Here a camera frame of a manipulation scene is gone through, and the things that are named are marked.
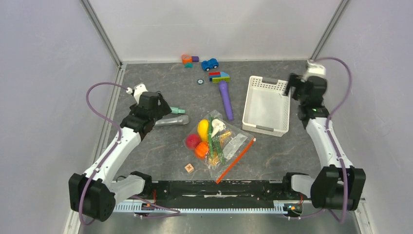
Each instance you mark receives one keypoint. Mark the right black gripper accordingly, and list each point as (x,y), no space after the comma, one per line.
(294,81)

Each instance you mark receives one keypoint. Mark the white garlic toy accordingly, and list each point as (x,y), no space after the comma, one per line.
(217,126)

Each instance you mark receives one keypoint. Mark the long green cucumber toy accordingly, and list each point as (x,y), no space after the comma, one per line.
(209,137)

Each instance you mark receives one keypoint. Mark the green chili pepper toy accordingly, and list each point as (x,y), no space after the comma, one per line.
(218,149)

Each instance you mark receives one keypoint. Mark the clear zip bag orange zipper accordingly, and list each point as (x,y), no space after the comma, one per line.
(234,148)

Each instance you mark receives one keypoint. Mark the orange pumpkin toy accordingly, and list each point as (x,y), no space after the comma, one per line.
(201,150)

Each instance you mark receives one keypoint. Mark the red apple toy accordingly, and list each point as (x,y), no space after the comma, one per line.
(192,141)

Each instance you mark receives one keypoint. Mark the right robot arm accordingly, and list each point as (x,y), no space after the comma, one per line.
(339,184)

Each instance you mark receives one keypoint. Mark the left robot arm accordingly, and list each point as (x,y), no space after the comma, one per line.
(94,194)

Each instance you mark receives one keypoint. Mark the white plastic basket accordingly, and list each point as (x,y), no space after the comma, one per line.
(267,108)

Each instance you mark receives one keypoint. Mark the multicolour brick stack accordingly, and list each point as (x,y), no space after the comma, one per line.
(216,77)

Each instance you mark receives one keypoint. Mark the yellow brick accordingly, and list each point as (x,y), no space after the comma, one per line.
(224,136)

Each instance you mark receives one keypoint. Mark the blue toy car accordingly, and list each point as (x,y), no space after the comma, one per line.
(207,65)

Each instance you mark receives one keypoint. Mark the small round badge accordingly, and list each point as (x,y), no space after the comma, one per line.
(200,82)

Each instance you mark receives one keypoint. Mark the orange oval block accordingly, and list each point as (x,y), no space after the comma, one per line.
(214,160)

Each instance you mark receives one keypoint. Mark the silver toy microphone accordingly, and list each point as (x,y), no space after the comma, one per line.
(179,120)

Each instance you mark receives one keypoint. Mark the wooden cube with X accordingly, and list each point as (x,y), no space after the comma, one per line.
(189,168)

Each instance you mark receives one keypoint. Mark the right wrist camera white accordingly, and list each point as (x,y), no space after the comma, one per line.
(314,69)

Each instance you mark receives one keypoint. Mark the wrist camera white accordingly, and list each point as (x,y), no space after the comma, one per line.
(137,91)
(314,69)

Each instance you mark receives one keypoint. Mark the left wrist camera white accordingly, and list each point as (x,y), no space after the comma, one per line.
(137,91)

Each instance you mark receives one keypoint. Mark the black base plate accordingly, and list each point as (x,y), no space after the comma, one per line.
(207,194)

